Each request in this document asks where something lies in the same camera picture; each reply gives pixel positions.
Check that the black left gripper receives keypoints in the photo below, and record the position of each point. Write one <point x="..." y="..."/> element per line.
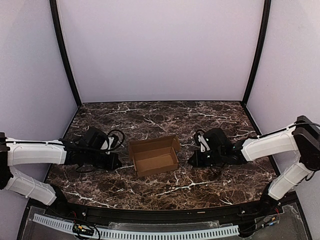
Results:
<point x="110" y="161"/>

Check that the white slotted cable duct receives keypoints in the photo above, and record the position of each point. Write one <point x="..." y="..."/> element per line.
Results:
<point x="135" y="231"/>

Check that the small green circuit board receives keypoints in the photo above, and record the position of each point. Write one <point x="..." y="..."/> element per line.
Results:
<point x="82" y="230"/>

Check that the black left frame post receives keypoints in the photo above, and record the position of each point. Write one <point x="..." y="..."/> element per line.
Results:
<point x="63" y="51"/>

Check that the black right frame post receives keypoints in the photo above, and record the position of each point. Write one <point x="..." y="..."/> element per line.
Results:
<point x="258" y="51"/>

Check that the black front table rail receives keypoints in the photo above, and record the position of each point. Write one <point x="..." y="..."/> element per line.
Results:
<point x="237" y="214"/>

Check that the right small circuit board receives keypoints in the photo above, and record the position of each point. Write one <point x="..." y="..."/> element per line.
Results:
<point x="271" y="221"/>

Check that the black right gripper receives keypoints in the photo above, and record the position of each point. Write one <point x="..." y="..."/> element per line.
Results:
<point x="198" y="158"/>

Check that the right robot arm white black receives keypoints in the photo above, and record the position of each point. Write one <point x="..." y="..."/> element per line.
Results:
<point x="302" y="137"/>

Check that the black frame post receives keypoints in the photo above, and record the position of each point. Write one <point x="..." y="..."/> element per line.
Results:
<point x="258" y="51"/>
<point x="63" y="51"/>

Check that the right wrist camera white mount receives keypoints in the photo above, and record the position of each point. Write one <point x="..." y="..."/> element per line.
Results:
<point x="201" y="141"/>

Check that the brown cardboard paper box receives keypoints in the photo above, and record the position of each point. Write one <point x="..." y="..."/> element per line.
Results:
<point x="154" y="156"/>

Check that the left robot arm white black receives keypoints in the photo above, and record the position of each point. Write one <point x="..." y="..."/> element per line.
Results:
<point x="94" y="148"/>

